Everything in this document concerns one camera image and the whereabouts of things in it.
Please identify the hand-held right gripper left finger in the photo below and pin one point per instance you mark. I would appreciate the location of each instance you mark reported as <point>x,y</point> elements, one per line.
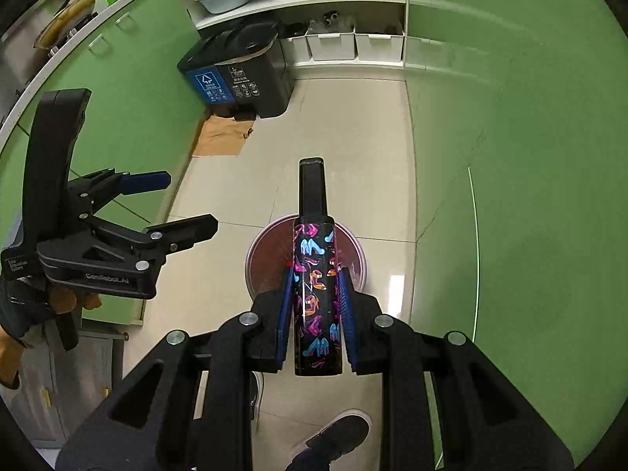
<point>284,324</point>

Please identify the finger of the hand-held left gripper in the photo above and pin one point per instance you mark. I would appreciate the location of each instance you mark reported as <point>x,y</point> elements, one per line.
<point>142,182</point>
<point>186,230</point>

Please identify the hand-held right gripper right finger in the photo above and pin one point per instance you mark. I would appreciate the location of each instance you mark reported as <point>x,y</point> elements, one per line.
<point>346,324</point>

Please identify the black printed spray bottle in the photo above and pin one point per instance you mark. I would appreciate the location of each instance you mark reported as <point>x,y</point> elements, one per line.
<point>314,304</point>

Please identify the pink round bin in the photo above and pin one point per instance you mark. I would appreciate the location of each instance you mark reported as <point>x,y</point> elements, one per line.
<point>267,260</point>

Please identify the person's left forearm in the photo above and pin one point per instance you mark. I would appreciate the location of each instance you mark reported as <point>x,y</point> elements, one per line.
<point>9,363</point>

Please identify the person's left hand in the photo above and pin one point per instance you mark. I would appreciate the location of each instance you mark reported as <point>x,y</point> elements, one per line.
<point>64,300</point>

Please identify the green stove counter cabinet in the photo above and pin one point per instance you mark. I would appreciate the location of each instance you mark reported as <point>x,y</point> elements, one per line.
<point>122,122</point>

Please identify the brown cardboard sheet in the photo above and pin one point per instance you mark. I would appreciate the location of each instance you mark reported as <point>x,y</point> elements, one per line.
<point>221,132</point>

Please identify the black sneaker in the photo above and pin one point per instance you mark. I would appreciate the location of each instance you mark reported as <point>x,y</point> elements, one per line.
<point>333,434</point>

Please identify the person's right leg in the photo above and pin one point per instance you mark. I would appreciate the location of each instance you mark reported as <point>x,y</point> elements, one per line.
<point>309,463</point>

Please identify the black and blue waste bin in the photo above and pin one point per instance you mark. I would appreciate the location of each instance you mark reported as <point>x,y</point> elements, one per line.
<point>235,73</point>

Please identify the grey cabinet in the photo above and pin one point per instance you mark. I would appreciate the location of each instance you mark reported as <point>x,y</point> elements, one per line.
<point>59,382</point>

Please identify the white storage box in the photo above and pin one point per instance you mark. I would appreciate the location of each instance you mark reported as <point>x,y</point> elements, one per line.
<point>380,44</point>
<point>294,49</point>
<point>331,44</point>

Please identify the white open shelf unit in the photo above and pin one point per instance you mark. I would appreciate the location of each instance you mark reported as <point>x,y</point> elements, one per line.
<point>304,14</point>

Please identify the green sink counter cabinet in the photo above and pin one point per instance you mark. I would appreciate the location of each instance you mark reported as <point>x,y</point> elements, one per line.
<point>515,157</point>

